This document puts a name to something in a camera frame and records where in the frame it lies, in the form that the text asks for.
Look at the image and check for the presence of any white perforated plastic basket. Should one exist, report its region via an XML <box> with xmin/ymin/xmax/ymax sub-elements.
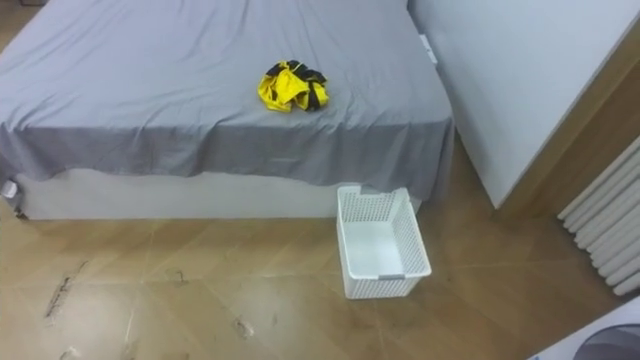
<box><xmin>335</xmin><ymin>185</ymin><xmax>433</xmax><ymax>301</ymax></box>

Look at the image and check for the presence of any yellow and black garment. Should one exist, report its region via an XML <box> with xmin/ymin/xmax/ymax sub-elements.
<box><xmin>257</xmin><ymin>59</ymin><xmax>331</xmax><ymax>114</ymax></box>

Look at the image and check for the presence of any grey bed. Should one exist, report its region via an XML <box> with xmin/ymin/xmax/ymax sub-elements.
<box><xmin>0</xmin><ymin>0</ymin><xmax>456</xmax><ymax>221</ymax></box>

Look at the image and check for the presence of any white radiator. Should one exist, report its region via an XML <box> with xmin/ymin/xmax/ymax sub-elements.
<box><xmin>557</xmin><ymin>134</ymin><xmax>640</xmax><ymax>297</ymax></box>

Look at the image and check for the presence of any white appliance with grey window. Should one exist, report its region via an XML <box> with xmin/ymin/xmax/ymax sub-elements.
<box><xmin>527</xmin><ymin>294</ymin><xmax>640</xmax><ymax>360</ymax></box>

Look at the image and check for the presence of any white wall socket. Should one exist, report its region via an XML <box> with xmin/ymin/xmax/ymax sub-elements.
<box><xmin>419</xmin><ymin>33</ymin><xmax>439</xmax><ymax>66</ymax></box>

